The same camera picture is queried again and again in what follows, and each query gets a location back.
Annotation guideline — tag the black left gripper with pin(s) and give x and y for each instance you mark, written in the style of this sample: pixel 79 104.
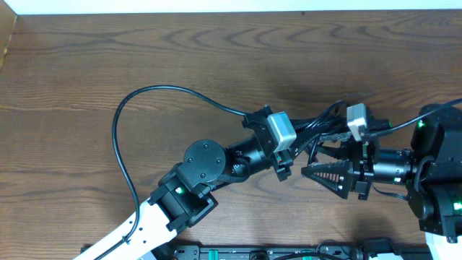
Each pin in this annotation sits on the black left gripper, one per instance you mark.
pixel 271 145

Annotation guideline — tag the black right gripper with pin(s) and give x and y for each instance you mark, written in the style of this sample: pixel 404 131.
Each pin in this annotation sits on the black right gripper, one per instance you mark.
pixel 359 167

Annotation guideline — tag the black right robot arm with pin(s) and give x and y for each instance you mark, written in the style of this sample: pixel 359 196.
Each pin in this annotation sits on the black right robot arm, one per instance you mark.
pixel 430 170

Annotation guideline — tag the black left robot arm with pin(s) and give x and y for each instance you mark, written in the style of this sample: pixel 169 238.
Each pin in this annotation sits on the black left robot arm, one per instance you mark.
pixel 184 195

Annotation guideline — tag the wooden panel at left edge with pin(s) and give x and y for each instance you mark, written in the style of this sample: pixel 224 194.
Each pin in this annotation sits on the wooden panel at left edge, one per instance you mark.
pixel 8 19

